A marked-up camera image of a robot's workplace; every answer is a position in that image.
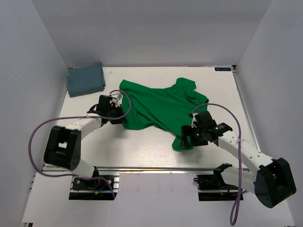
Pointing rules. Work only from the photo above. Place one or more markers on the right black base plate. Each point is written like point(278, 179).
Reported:
point(210, 189)

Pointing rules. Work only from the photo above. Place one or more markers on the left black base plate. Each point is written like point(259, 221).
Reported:
point(94, 190)

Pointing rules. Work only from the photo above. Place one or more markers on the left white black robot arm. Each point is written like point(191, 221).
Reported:
point(63, 148)

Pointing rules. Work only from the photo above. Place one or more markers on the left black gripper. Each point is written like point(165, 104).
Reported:
point(119, 120)

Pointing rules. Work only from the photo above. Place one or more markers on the blue label sticker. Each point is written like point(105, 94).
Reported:
point(222, 69)

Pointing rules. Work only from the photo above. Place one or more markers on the green t shirt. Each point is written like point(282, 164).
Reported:
point(165, 108)

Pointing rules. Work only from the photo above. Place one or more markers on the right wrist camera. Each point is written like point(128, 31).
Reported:
point(194, 121)

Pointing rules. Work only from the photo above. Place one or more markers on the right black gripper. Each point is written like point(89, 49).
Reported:
point(186, 130)

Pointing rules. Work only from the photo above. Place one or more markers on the folded blue-grey t shirt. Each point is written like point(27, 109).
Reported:
point(85, 80)

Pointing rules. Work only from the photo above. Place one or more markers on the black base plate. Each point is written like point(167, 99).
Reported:
point(210, 189)
point(94, 190)

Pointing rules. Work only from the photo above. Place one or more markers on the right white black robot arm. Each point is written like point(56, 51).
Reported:
point(270, 179)

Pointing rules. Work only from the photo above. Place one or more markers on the aluminium table rail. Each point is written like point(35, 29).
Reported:
point(49, 168)

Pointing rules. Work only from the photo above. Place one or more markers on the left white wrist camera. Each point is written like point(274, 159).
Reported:
point(116, 96)

